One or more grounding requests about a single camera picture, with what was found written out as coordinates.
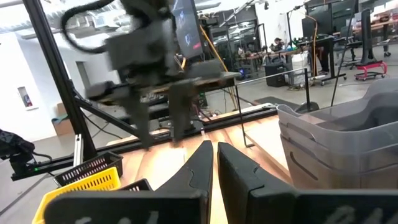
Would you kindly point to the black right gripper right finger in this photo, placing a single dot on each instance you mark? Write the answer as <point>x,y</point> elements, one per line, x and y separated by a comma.
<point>264,205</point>

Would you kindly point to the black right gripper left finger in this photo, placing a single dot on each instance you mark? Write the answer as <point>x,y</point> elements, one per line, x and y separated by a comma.
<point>174,205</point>

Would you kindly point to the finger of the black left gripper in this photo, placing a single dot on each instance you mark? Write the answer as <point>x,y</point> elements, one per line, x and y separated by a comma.
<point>182,112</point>
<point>140,121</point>

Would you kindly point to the black perforated plastic basket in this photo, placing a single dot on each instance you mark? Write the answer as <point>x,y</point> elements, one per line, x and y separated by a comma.
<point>90,168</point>
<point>136,186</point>

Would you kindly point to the gray plastic basket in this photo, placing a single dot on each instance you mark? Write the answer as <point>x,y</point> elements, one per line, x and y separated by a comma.
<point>342,171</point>
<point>342,115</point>
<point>311,137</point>

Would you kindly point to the yellow plastic basket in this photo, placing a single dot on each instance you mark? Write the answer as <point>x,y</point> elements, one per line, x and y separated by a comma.
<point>84,186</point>

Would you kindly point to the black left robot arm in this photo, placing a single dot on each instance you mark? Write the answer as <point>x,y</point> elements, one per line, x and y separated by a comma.
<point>146,9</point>

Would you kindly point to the large dark monitor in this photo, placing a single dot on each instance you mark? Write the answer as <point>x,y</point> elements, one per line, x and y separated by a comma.
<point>186,28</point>

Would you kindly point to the cardboard box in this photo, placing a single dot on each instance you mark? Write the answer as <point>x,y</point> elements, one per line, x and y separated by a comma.
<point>63,123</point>

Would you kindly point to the black floor case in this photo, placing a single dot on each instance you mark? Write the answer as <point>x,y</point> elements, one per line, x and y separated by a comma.
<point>275,74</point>

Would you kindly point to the person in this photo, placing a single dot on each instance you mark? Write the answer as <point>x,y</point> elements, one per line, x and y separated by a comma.
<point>278,43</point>

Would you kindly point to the red wheeled cart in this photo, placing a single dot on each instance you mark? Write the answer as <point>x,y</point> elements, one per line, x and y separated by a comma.
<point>371,68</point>

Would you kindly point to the black device on rail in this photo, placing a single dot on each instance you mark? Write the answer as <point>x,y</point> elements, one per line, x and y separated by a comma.
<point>15,149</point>

